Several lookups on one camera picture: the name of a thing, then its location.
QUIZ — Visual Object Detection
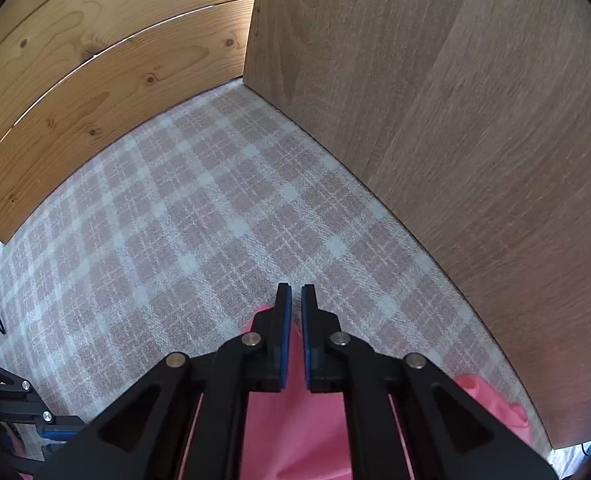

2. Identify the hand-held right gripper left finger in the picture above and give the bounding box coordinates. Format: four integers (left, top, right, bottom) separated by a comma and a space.
35, 282, 293, 480

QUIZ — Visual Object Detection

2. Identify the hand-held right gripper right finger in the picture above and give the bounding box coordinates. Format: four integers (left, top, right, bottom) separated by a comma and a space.
301, 284, 559, 480

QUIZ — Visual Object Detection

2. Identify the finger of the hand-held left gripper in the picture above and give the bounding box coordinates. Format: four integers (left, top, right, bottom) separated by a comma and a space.
0, 354, 86, 446

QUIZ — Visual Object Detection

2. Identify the pink shirt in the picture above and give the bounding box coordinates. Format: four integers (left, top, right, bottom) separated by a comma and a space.
5, 305, 530, 480

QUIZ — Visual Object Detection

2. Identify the pink plaid blanket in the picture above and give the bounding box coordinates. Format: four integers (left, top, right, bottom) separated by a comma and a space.
0, 80, 591, 480

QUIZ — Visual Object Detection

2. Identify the light wooden cabinet panel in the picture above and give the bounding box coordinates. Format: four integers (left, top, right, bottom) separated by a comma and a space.
244, 0, 591, 450

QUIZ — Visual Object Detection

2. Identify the pine wood slat board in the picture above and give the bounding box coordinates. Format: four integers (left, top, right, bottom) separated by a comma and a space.
0, 0, 265, 245

